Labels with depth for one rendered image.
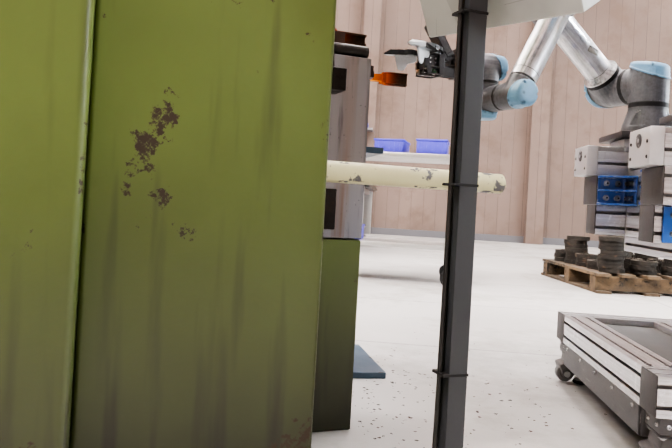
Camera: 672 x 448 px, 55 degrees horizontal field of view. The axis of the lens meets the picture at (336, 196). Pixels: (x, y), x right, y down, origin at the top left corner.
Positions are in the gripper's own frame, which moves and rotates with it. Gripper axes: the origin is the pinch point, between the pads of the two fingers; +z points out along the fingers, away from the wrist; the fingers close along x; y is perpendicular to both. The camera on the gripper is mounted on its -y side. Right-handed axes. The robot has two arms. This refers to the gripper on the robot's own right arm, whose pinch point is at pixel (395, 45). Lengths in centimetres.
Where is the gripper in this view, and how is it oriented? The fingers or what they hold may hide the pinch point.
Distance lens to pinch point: 185.6
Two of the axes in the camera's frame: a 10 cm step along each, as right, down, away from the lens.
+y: -0.6, 10.0, -0.1
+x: -3.5, -0.1, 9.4
